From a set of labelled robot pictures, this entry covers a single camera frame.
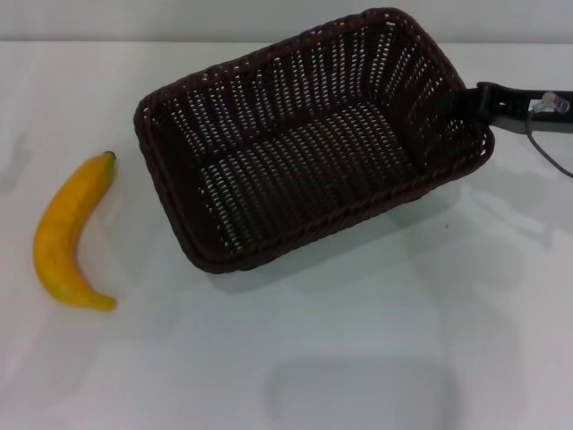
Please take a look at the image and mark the dark brown woven basket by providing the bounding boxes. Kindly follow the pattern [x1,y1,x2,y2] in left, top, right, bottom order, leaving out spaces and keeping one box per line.
[133,6,496,275]

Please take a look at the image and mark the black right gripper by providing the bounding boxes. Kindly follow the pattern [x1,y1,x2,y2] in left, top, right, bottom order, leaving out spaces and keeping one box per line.
[440,82,573,134]

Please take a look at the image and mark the yellow banana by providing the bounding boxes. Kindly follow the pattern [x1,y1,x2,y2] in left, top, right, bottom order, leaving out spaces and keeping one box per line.
[33,150,117,313]

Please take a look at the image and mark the thin right gripper cable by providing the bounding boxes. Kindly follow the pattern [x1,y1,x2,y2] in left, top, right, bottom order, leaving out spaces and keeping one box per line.
[526,90,573,176]

